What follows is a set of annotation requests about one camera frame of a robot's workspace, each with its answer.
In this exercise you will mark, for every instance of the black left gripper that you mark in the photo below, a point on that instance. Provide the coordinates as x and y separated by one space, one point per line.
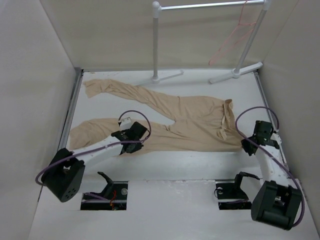
137 148

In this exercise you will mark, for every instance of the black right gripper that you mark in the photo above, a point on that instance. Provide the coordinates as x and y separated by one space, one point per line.
245 144

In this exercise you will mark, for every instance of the beige trousers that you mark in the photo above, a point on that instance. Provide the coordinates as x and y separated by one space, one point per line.
200 123

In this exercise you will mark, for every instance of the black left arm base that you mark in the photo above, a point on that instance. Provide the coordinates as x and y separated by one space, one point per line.
110 192

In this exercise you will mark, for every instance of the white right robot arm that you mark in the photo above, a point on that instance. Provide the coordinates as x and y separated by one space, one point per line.
274 200

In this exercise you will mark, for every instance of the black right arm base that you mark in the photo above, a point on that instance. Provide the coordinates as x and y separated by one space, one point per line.
229 194

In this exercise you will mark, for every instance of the white clothes rack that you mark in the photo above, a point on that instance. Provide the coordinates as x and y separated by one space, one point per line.
234 73

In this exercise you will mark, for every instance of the pink wire hanger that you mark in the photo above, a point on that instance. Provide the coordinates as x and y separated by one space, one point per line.
239 33

